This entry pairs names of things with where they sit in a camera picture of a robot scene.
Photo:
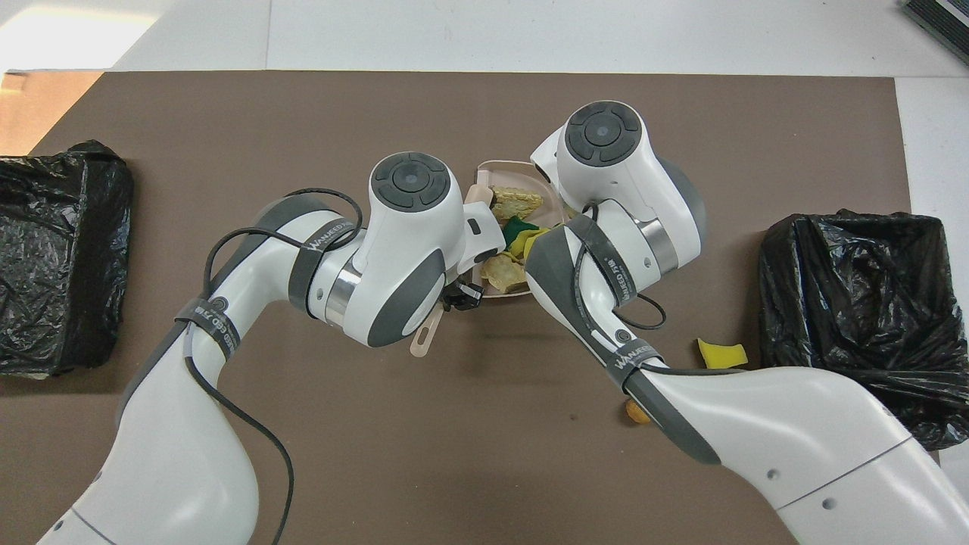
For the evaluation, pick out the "dark ribbed panel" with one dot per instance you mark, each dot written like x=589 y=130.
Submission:
x=946 y=23

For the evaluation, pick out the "beige plastic dustpan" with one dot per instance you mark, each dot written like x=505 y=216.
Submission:
x=522 y=176

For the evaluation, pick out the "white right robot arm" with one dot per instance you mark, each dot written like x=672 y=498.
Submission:
x=757 y=439

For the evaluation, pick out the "black bag covered cardboard box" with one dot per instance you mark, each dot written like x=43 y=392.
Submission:
x=53 y=257

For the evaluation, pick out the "green and yellow sponge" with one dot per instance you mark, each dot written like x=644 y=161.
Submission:
x=517 y=225

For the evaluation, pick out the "striped croissant bread piece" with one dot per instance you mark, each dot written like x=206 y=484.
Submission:
x=503 y=274

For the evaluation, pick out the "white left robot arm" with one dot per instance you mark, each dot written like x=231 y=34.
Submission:
x=174 y=454

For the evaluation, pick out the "yellow sponge piece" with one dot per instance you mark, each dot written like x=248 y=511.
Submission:
x=719 y=354
x=534 y=241

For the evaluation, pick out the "brown table mat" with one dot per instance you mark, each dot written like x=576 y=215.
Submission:
x=454 y=113

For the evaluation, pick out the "rumpled black trash bag bin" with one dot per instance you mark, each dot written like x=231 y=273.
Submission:
x=855 y=333

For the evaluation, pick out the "beige hand brush black bristles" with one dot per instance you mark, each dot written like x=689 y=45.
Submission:
x=478 y=195

